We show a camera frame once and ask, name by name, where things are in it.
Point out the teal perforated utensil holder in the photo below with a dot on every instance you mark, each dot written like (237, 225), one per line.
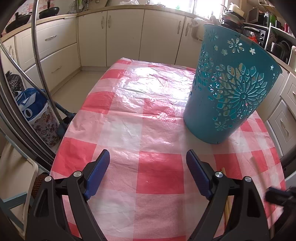
(233, 77)

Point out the blue white plastic bag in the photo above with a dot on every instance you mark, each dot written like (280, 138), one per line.
(31, 103)

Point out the red white checkered tablecloth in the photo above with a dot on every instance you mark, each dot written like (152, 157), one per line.
(135, 111)

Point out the floral patterned waste bin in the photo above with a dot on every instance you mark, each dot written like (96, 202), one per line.
(46, 125)

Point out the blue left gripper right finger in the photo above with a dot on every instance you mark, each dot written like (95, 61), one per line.
(201, 172)

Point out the black wok on stove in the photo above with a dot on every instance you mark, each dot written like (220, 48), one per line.
(49, 11)

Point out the cream lower kitchen cabinets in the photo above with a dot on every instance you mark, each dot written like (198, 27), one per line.
(65, 43)

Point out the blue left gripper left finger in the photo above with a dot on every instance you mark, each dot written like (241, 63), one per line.
(94, 173)

